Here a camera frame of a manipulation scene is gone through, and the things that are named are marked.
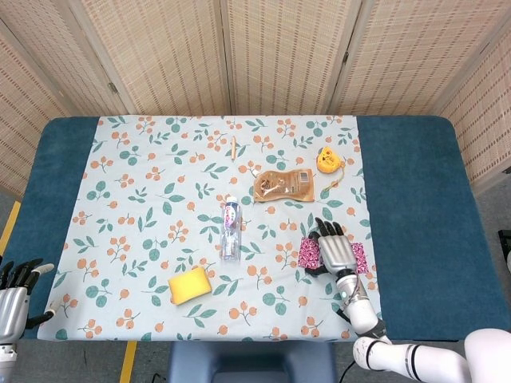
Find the brown snack pouch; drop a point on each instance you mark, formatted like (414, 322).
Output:
(283, 185)

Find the floral tablecloth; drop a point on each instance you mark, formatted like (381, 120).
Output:
(159, 179)

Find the clear plastic water bottle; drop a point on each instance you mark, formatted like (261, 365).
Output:
(230, 239)

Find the yellow cartoon tape measure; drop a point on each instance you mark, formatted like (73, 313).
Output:
(328, 161)

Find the brass screen hinge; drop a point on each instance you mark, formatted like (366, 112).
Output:
(113, 88)
(346, 56)

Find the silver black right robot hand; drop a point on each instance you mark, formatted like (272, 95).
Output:
(337, 253)

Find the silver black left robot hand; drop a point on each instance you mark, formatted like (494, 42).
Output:
(12, 311)

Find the woven bamboo screen panel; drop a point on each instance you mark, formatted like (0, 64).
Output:
(407, 52)
(159, 52)
(24, 119)
(287, 52)
(52, 40)
(487, 119)

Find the wooden pen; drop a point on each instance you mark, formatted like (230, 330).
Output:
(233, 148)

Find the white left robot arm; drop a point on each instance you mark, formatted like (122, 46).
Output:
(7, 361)

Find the blue table cover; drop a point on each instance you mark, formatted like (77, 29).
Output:
(419, 179)

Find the yellow sponge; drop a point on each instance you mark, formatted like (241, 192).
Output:
(189, 285)

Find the blue robot torso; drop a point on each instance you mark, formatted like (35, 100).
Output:
(251, 363)

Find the yellow floor tape strip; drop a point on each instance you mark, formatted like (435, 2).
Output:
(128, 363)
(10, 223)

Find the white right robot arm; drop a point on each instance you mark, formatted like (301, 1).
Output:
(361, 311)

